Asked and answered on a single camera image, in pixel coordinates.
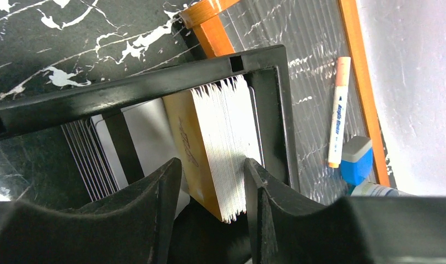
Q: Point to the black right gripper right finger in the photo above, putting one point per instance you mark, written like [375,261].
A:
[287,227]

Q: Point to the small blue cube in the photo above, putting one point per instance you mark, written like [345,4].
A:
[356,160]

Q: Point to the red white marker pen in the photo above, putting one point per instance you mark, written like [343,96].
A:
[342,78]

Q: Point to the orange wooden shelf rack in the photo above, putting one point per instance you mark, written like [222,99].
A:
[315,34]

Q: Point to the black card dispenser box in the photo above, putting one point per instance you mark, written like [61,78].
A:
[196,238]

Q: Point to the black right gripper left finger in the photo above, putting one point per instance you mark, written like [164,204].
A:
[133,225]

